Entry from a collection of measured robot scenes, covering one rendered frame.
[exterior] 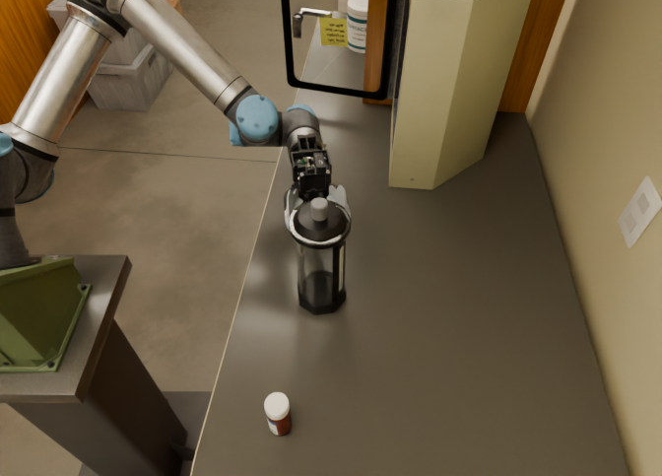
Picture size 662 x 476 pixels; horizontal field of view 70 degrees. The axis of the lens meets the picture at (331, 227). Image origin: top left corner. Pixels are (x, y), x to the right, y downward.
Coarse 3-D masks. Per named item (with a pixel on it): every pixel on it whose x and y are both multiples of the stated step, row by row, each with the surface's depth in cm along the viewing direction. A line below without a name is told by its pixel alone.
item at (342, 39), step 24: (312, 0) 122; (336, 0) 120; (360, 0) 118; (384, 0) 117; (312, 24) 126; (336, 24) 125; (360, 24) 123; (384, 24) 121; (312, 48) 132; (336, 48) 130; (360, 48) 128; (312, 72) 137; (336, 72) 135; (360, 72) 133
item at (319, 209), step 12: (312, 204) 78; (324, 204) 78; (300, 216) 80; (312, 216) 79; (324, 216) 79; (336, 216) 80; (300, 228) 79; (312, 228) 78; (324, 228) 78; (336, 228) 79
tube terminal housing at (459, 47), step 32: (416, 0) 86; (448, 0) 85; (480, 0) 86; (512, 0) 93; (416, 32) 90; (448, 32) 90; (480, 32) 92; (512, 32) 100; (416, 64) 95; (448, 64) 94; (480, 64) 99; (416, 96) 100; (448, 96) 100; (480, 96) 107; (416, 128) 106; (448, 128) 106; (480, 128) 116; (416, 160) 113; (448, 160) 116
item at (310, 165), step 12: (300, 144) 93; (312, 144) 93; (300, 156) 89; (312, 156) 89; (324, 156) 90; (300, 168) 86; (312, 168) 86; (324, 168) 86; (300, 180) 87; (312, 180) 88; (324, 180) 88; (300, 192) 89; (312, 192) 89; (324, 192) 90
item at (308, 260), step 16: (304, 240) 78; (320, 240) 78; (336, 240) 78; (304, 256) 83; (320, 256) 82; (304, 272) 86; (320, 272) 85; (304, 288) 90; (320, 288) 88; (320, 304) 92
